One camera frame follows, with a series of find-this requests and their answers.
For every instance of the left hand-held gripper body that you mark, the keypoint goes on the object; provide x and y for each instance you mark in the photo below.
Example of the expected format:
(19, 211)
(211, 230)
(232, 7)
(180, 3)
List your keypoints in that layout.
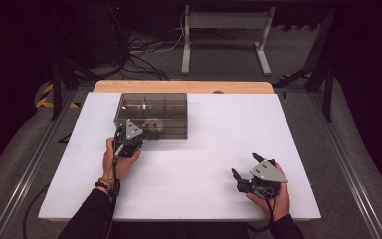
(133, 131)

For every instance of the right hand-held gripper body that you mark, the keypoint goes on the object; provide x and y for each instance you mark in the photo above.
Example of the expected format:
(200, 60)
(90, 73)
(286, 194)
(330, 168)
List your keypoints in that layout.
(267, 172)

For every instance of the white plush toy blue ears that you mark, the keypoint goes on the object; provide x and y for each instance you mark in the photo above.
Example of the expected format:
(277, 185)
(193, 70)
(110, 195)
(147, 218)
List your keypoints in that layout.
(152, 125)

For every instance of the smoky transparent drawer box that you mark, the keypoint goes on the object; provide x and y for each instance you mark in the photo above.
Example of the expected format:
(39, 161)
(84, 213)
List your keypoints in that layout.
(165, 109)

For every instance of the person's right hand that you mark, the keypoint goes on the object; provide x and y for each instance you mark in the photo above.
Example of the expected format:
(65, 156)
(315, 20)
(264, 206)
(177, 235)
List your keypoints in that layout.
(280, 204)

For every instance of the person's left hand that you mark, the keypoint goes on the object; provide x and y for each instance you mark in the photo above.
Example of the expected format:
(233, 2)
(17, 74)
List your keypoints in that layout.
(117, 167)

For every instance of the white board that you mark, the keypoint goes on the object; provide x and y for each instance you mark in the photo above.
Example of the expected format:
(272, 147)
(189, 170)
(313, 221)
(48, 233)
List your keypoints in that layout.
(212, 149)

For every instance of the yellow black hazard tape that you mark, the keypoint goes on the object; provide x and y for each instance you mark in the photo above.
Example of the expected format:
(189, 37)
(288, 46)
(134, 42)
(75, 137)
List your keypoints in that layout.
(44, 98)
(286, 97)

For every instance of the person's lap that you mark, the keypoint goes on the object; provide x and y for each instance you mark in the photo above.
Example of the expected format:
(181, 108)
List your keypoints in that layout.
(185, 231)

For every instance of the black metal stand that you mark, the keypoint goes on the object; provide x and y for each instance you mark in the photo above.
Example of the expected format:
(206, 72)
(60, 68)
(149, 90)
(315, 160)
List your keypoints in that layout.
(321, 63)
(56, 93)

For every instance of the dark cabinet with red light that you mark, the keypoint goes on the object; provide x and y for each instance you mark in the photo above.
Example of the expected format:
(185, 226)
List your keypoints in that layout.
(102, 30)

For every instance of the white metal stand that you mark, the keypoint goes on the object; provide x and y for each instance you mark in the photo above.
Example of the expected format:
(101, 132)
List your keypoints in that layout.
(225, 20)

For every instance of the black bracket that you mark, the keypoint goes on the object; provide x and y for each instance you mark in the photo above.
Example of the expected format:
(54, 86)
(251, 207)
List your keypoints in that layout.
(64, 139)

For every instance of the aluminium rail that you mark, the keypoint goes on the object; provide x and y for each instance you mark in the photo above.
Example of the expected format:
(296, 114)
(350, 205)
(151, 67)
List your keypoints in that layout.
(33, 166)
(348, 166)

